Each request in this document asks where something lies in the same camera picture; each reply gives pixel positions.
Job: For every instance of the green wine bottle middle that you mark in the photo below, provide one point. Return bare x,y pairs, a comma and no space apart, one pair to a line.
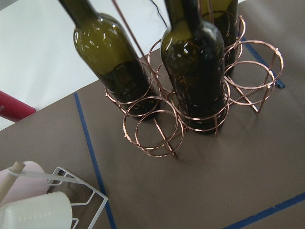
192,52

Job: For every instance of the green wine bottle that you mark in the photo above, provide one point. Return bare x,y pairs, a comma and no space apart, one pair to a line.
224,18
105,47
192,52

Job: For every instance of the green wine bottle near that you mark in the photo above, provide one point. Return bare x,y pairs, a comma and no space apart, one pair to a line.
105,47

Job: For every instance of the green wine bottle far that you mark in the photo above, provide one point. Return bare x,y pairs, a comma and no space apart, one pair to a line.
224,18

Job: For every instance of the white cup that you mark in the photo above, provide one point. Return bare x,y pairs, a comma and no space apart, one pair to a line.
48,211

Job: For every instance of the red cylinder bottle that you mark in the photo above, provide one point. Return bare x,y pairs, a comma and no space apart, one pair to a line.
13,109

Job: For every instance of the light pink cup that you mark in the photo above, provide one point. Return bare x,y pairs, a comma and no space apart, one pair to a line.
25,187

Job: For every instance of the copper wire bottle rack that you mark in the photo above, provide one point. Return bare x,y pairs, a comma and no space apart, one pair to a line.
253,96

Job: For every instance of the white wire cup rack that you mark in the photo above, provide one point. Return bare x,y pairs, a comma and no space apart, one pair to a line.
87,202

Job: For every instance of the wooden rack handle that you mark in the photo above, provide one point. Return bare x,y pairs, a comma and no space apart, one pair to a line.
10,178

